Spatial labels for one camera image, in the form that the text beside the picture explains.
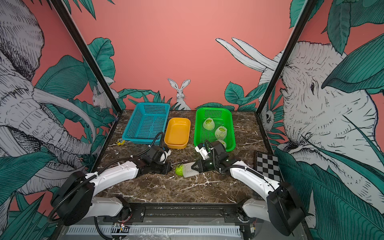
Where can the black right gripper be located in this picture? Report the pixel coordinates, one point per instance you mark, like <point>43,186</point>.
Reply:
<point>202,166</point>

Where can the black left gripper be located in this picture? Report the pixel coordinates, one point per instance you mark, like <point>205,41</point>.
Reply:
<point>166,169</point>

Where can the green custard apple back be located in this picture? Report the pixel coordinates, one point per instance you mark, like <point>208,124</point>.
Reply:
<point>179,170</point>

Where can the white foam net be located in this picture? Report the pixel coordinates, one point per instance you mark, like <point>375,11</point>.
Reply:
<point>188,171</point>
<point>221,133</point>
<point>209,124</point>

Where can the white foam net sleeve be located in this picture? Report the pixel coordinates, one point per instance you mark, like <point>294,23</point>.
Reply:
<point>223,143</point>

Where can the yellow plastic tub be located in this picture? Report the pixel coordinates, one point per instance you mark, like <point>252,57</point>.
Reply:
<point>177,133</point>

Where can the teal plastic basket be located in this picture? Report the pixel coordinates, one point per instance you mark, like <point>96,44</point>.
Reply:
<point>146,121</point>

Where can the bright green plastic basket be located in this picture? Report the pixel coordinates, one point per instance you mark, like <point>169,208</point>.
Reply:
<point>221,117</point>

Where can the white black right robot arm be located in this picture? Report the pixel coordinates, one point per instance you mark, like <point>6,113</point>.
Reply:
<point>270,190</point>

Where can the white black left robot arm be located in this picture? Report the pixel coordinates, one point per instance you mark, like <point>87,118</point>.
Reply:
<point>77,198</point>

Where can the small yellow blue object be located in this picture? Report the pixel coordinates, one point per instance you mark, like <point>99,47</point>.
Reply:
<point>121,142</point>

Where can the black white checkerboard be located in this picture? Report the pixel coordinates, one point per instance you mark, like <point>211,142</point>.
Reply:
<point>267,165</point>

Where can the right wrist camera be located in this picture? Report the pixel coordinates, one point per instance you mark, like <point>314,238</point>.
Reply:
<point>201,149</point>

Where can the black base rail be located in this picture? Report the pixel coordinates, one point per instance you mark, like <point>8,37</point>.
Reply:
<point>242,213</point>

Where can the black right frame post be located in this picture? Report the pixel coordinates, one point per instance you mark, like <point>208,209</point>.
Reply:
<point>302,21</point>

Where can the black frame post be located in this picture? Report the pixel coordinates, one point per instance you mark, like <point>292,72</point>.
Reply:
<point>83,47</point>
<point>302,21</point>

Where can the black left frame post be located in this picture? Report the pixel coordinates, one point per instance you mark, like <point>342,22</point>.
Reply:
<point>83,47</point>

